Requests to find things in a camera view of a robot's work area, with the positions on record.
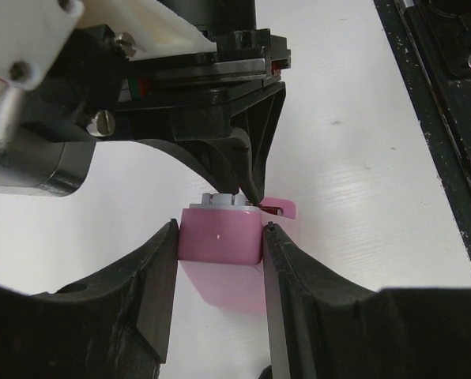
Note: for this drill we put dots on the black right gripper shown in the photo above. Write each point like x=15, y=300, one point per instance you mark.
x=188, y=87

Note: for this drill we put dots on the pink metronome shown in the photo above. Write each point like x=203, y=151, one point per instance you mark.
x=221, y=248

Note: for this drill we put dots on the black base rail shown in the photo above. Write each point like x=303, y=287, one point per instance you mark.
x=431, y=43

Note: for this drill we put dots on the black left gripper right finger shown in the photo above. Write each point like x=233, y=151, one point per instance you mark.
x=322, y=325

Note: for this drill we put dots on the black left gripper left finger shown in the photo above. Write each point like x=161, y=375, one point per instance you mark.
x=115, y=323

